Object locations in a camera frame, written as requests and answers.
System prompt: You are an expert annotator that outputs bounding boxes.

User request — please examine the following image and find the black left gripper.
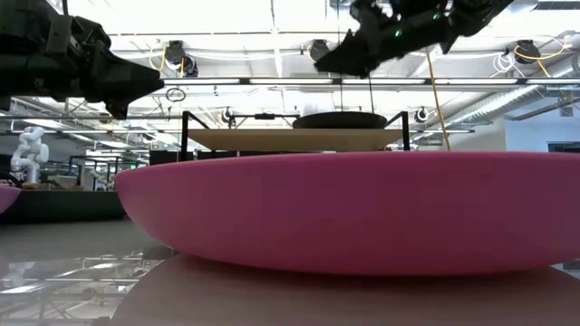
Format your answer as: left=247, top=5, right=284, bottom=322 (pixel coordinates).
left=17, top=0, right=166, bottom=121

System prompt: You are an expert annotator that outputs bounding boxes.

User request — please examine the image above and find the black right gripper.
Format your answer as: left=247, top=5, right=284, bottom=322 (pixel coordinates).
left=314, top=0, right=459, bottom=79

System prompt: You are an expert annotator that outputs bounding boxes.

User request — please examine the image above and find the large pink bowl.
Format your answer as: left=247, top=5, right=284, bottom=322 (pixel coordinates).
left=114, top=150, right=580, bottom=278

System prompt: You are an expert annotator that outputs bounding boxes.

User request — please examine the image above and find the pink plate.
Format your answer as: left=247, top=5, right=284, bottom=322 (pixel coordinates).
left=0, top=185, right=23, bottom=216

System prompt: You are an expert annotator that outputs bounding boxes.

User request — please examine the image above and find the long ceiling light strip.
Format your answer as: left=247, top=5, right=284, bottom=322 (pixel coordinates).
left=161, top=76, right=580, bottom=87

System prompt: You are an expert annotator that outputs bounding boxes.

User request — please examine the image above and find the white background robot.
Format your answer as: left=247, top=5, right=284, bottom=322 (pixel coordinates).
left=9, top=126, right=51, bottom=185

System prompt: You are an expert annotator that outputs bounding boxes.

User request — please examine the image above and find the black background table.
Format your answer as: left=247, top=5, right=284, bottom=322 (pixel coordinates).
left=0, top=188, right=128, bottom=225

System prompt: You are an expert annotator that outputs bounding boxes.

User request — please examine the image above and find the hanging black cable loop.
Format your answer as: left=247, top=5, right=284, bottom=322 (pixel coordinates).
left=164, top=86, right=188, bottom=103

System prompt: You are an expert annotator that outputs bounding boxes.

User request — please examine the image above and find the wooden shelf black metal frame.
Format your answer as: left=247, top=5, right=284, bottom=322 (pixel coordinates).
left=179, top=110, right=412, bottom=162

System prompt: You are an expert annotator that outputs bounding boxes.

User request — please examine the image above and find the yellow hanging cable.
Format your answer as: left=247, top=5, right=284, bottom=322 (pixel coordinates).
left=424, top=47, right=452, bottom=152

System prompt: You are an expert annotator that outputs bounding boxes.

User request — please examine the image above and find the silver ventilation duct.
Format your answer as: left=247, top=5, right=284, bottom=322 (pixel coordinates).
left=446, top=56, right=580, bottom=129

